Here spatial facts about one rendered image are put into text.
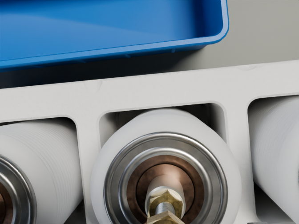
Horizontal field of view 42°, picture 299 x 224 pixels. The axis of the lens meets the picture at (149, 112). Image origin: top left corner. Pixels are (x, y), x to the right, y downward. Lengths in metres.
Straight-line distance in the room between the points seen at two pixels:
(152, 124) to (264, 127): 0.11
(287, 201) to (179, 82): 0.12
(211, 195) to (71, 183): 0.11
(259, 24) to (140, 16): 0.15
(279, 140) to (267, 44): 0.25
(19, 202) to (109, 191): 0.06
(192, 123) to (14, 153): 0.11
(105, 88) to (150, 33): 0.19
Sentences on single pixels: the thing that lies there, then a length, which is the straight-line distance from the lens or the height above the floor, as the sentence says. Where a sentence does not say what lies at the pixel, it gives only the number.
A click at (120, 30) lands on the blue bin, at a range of 0.49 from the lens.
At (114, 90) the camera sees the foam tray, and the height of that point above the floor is 0.18.
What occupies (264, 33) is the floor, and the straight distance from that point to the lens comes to 0.51.
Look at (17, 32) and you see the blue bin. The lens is 0.52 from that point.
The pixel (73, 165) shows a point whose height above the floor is 0.19.
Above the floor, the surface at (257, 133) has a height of 0.17.
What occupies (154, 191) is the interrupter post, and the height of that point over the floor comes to 0.28.
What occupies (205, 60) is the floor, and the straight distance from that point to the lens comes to 0.49.
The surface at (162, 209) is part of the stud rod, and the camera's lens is 0.19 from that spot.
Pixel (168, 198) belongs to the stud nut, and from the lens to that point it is 0.21.
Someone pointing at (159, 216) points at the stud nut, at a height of 0.32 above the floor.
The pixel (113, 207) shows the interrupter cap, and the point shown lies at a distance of 0.25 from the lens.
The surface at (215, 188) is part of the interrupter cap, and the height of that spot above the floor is 0.25.
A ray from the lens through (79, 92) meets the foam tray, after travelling 0.32.
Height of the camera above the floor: 0.49
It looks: 86 degrees down
